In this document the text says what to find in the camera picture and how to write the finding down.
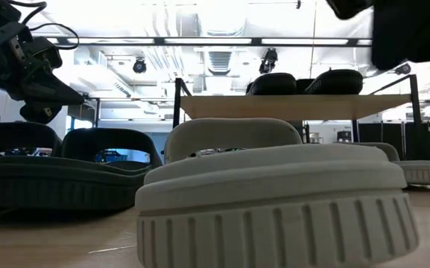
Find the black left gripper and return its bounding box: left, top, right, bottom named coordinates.
left=0, top=21, right=86, bottom=126

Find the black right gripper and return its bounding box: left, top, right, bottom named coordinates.
left=325, top=0, right=430, bottom=71

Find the black rubber slide sandal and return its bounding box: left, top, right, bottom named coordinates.
left=0, top=121, right=64, bottom=209
left=296, top=68, right=365, bottom=96
left=0, top=127, right=163, bottom=211
left=245, top=71, right=305, bottom=97

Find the grey rubber slide sandal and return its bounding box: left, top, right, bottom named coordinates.
left=134, top=117, right=420, bottom=268
left=343, top=141, right=430, bottom=187

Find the black overhead light bar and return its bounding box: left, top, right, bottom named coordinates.
left=31, top=36, right=373, bottom=48

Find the black room partition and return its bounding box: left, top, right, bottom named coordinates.
left=358, top=116, right=430, bottom=162

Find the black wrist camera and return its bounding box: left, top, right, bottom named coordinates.
left=25, top=36, right=64, bottom=71

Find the black aluminium table frame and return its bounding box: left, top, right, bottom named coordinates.
left=83, top=95, right=103, bottom=130

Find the black camera cable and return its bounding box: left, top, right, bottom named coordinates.
left=28, top=22, right=80, bottom=51
left=7, top=0, right=48, bottom=25

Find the wooden shelf black metal frame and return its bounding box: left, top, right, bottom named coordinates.
left=171, top=73, right=424, bottom=165

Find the silver ceiling ventilation duct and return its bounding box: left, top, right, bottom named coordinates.
left=195, top=0, right=250, bottom=94

